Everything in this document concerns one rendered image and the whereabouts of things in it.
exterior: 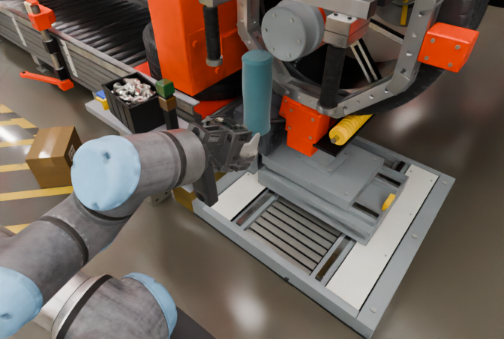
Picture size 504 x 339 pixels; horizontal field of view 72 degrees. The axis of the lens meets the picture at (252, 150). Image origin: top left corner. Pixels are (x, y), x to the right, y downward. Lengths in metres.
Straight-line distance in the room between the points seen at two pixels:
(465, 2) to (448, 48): 0.11
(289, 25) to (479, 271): 1.16
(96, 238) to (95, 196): 0.08
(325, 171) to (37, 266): 1.08
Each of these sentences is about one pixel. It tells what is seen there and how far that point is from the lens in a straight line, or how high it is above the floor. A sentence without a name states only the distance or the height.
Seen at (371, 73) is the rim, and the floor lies 0.70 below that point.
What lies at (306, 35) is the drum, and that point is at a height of 0.86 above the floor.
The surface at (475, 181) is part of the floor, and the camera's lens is 1.94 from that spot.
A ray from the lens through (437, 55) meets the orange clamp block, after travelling 0.88.
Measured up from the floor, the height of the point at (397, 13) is 0.73.
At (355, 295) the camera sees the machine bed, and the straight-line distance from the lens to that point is 1.28.
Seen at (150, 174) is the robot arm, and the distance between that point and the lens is 0.47.
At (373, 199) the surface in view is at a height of 0.15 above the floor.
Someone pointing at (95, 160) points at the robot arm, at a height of 0.89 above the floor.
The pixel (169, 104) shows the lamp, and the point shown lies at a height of 0.59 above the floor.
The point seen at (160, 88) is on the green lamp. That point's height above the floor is 0.65.
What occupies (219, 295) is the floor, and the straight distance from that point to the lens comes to 1.33.
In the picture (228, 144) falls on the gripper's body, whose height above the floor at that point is 0.80.
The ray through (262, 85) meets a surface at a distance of 1.01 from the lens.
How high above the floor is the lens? 1.18
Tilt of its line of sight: 41 degrees down
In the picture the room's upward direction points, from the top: straight up
